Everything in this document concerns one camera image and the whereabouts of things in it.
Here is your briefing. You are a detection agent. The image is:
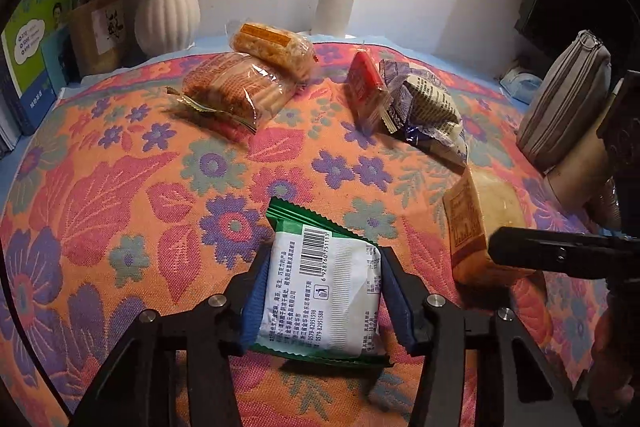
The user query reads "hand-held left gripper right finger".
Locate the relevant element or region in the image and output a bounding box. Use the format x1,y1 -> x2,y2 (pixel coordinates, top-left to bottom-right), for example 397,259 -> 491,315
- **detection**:
380,248 -> 581,427

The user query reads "light blue cloth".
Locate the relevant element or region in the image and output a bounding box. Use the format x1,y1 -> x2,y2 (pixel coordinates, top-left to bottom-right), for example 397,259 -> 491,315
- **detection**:
499,66 -> 545,102

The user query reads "yellow cake brown label packet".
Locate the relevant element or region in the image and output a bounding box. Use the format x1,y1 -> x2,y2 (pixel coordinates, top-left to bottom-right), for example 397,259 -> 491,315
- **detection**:
442,171 -> 543,286

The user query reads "person's right forearm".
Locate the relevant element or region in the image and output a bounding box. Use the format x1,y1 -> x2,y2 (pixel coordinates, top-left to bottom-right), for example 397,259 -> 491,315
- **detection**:
589,287 -> 640,410

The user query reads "clear bag of brown cookies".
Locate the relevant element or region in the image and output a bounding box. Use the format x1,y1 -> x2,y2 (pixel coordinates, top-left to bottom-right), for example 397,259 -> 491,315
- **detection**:
166,51 -> 302,144

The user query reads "blue snack packet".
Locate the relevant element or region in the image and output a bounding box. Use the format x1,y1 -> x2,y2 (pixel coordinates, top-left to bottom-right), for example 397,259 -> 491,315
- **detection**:
379,58 -> 469,168

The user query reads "red snack packet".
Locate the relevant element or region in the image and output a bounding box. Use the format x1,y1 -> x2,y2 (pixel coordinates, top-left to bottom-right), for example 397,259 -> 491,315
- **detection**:
346,48 -> 390,128

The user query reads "teal small book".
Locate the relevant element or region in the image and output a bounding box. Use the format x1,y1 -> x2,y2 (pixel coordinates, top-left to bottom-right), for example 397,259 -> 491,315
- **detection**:
40,26 -> 82,88

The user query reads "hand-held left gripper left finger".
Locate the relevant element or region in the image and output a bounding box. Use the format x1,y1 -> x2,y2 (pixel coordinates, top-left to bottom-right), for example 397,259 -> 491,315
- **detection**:
70,247 -> 274,427

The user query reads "wooden pen holder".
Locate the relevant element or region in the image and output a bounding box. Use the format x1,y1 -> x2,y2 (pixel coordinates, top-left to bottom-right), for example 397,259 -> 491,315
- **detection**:
66,0 -> 127,78

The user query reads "grey pencil case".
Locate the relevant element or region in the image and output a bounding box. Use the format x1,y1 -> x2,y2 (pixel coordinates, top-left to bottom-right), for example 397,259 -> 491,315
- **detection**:
516,30 -> 613,172

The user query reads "black monitor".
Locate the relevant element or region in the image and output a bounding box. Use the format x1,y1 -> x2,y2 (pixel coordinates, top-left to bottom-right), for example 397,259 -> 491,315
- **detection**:
514,0 -> 640,70

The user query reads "white ribbed vase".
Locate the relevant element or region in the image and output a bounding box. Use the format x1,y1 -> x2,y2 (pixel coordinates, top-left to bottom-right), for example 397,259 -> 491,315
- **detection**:
133,0 -> 202,58

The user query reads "orange label snack packet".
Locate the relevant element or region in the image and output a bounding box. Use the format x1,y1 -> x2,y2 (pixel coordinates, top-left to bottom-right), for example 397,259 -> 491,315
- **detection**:
229,22 -> 319,81

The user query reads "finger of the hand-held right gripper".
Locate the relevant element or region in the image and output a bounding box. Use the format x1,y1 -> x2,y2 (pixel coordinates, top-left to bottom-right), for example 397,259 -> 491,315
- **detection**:
486,226 -> 640,280

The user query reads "green cover book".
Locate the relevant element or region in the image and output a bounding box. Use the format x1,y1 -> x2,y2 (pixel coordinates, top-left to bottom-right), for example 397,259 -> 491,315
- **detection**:
0,0 -> 77,132

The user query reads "floral woven cloth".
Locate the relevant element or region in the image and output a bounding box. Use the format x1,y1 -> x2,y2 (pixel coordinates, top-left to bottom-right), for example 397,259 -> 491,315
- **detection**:
0,34 -> 628,427

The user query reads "green white snack packet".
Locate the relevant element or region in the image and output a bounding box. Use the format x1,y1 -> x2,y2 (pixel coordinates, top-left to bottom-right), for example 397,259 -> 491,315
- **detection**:
248,196 -> 394,368

